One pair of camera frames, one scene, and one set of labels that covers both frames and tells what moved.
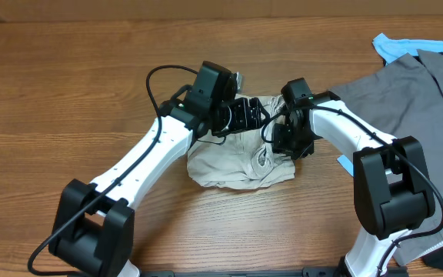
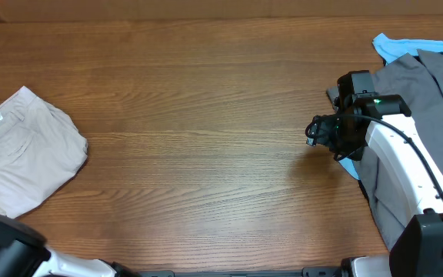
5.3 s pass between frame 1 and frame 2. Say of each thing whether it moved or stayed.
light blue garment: stayed
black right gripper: moved
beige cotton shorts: moved
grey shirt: stayed
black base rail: stayed
